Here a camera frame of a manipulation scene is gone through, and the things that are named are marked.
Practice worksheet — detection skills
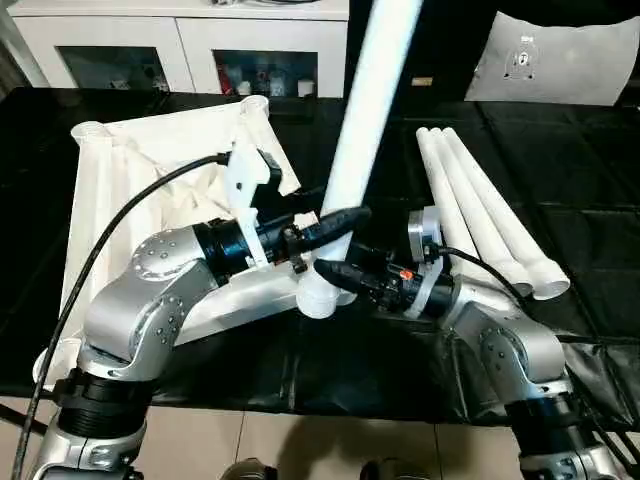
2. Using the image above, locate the white plastic table leg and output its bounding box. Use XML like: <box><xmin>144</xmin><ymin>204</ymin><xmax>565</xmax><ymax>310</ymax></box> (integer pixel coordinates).
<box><xmin>416</xmin><ymin>127</ymin><xmax>481</xmax><ymax>261</ymax></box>
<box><xmin>295</xmin><ymin>0</ymin><xmax>426</xmax><ymax>320</ymax></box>
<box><xmin>428</xmin><ymin>127</ymin><xmax>535</xmax><ymax>297</ymax></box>
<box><xmin>442</xmin><ymin>127</ymin><xmax>572</xmax><ymax>302</ymax></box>

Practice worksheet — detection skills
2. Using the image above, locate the white glass-door cabinet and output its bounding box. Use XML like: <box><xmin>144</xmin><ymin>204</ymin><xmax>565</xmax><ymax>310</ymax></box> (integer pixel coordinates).
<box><xmin>9</xmin><ymin>0</ymin><xmax>350</xmax><ymax>99</ymax></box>

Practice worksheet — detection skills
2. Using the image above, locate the black right robot foot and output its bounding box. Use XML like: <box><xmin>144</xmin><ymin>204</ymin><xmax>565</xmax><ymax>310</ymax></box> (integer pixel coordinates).
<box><xmin>359</xmin><ymin>457</ymin><xmax>426</xmax><ymax>480</ymax></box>

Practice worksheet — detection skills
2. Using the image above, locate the black robot foot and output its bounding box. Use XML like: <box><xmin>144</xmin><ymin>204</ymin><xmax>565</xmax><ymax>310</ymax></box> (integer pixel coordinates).
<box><xmin>359</xmin><ymin>457</ymin><xmax>426</xmax><ymax>480</ymax></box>
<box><xmin>222</xmin><ymin>457</ymin><xmax>279</xmax><ymax>480</ymax></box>

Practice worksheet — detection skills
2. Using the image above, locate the black work mat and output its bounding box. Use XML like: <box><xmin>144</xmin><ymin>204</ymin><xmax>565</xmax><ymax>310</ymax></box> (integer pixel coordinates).
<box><xmin>0</xmin><ymin>87</ymin><xmax>640</xmax><ymax>426</ymax></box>

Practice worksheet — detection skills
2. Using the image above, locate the black cabinet with gold label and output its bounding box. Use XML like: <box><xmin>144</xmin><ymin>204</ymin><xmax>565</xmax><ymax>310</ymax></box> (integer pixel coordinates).
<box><xmin>347</xmin><ymin>0</ymin><xmax>496</xmax><ymax>101</ymax></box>

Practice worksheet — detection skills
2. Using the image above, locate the black left robot foot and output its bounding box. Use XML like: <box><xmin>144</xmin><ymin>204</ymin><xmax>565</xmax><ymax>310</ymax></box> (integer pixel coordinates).
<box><xmin>222</xmin><ymin>457</ymin><xmax>279</xmax><ymax>480</ymax></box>

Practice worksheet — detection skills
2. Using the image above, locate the light grey printed pillow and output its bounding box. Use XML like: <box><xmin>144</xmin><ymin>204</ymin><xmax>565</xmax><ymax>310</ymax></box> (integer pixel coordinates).
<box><xmin>463</xmin><ymin>10</ymin><xmax>640</xmax><ymax>107</ymax></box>

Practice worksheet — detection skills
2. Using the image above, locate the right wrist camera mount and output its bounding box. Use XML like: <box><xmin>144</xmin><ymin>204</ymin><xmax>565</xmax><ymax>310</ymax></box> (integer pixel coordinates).
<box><xmin>403</xmin><ymin>204</ymin><xmax>446</xmax><ymax>319</ymax></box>

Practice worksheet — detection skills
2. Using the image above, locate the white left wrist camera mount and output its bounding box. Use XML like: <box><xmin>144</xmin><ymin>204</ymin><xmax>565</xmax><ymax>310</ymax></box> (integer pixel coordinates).
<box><xmin>222</xmin><ymin>143</ymin><xmax>284</xmax><ymax>274</ymax></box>

